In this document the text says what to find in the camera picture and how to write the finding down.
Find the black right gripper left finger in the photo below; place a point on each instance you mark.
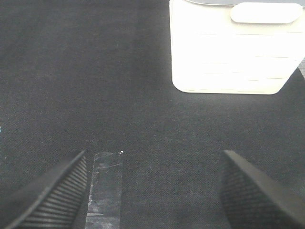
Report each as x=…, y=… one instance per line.
x=51, y=201

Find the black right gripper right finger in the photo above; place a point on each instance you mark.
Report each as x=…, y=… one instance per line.
x=253, y=200

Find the clear tape strip right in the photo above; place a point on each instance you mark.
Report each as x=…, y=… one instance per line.
x=104, y=203

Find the black table cloth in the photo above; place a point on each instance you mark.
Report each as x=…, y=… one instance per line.
x=95, y=75

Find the cream plastic storage bin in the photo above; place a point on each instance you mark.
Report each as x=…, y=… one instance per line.
x=235, y=46

